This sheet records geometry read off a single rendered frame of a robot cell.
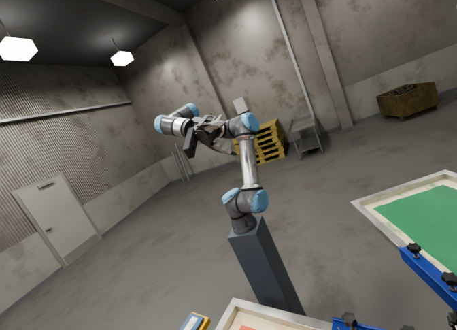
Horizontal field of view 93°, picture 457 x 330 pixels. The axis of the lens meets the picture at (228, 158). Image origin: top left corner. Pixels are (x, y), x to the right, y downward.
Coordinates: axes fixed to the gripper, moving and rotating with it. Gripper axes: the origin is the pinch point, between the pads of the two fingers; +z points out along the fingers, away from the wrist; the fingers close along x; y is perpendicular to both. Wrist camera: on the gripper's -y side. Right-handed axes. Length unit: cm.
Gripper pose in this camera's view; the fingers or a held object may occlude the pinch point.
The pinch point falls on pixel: (231, 141)
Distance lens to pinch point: 71.0
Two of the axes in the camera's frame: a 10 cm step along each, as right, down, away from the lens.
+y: 4.6, -7.4, 5.0
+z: 8.5, 2.0, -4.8
